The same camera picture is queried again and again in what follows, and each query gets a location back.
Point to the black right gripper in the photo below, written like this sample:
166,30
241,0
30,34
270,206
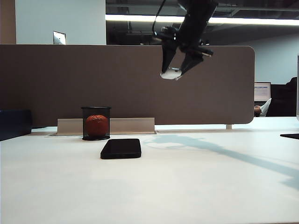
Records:
194,28

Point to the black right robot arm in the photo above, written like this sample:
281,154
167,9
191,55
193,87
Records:
198,3

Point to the ceiling light strip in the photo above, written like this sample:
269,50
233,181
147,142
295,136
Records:
140,18

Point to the white divider support foot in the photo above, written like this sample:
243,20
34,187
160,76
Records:
229,126

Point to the background computer monitor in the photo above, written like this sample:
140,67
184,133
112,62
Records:
262,91

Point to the brown desk divider panel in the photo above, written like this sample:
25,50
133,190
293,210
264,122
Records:
93,84

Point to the person in white shirt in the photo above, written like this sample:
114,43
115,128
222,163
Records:
265,107

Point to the orange fruit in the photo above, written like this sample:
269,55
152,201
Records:
96,124

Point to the black smartphone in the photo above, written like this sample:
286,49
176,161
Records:
121,149

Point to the black office chair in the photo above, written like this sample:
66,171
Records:
282,102

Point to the black mesh pen holder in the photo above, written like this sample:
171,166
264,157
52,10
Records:
95,137

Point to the grey monitor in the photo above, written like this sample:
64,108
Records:
298,88

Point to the black mouse pad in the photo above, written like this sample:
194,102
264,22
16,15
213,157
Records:
290,136

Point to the dark blue box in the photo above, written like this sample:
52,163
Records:
14,123

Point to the silver wall plate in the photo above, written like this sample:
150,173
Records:
59,37

